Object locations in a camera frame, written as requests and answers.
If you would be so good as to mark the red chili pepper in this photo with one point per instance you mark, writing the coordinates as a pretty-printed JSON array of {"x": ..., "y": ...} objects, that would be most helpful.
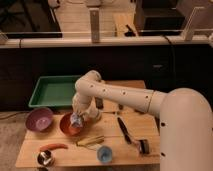
[{"x": 53, "y": 146}]

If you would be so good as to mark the green plastic tray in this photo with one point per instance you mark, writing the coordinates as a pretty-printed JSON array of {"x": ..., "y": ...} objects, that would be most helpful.
[{"x": 53, "y": 91}]

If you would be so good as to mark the black rectangular block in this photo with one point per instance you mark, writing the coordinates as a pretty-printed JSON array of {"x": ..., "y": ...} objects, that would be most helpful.
[{"x": 99, "y": 103}]

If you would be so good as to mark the red bowl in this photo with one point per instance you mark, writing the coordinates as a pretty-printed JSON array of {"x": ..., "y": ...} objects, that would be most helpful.
[{"x": 67, "y": 128}]

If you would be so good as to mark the blue rectangular block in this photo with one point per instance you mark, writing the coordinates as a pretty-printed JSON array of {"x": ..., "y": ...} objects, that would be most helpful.
[{"x": 120, "y": 107}]

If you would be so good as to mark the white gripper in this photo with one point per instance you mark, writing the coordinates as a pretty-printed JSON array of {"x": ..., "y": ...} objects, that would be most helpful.
[{"x": 90, "y": 114}]

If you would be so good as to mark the small yellow screwdriver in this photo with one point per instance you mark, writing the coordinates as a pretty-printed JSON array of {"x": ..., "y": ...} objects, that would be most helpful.
[{"x": 107, "y": 112}]

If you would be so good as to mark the black handled dish brush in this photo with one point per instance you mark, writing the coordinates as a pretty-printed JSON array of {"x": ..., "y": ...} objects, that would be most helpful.
[{"x": 142, "y": 145}]

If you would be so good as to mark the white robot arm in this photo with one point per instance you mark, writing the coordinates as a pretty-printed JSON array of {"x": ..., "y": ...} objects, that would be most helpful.
[{"x": 186, "y": 119}]

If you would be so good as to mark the purple bowl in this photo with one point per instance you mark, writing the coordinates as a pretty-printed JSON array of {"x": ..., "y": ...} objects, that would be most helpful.
[{"x": 39, "y": 119}]

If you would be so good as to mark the black object on shelf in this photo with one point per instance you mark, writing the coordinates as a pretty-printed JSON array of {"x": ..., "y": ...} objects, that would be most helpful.
[{"x": 129, "y": 32}]

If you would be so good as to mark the blue grey towel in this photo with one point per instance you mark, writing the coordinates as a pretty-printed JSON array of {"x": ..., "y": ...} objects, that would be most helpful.
[{"x": 76, "y": 120}]

